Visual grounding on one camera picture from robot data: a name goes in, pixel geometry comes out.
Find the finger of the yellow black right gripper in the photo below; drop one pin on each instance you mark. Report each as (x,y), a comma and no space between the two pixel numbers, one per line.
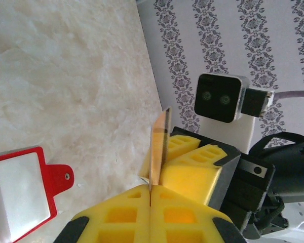
(183,145)
(192,182)

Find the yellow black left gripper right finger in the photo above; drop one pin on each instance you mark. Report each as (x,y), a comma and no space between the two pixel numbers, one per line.
(182,217)

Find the gold card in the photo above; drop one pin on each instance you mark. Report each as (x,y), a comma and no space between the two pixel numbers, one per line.
(158,152)

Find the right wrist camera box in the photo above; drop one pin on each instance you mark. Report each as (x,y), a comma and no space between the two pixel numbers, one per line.
(218,98)

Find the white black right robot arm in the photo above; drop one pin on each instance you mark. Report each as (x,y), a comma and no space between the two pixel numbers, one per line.
(301,227)

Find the red card holder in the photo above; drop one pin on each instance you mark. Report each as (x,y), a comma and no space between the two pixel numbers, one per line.
(58,177)

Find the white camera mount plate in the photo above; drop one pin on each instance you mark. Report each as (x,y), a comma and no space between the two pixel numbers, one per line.
(228,136)

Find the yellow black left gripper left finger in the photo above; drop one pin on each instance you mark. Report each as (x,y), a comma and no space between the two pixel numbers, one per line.
(121,215)

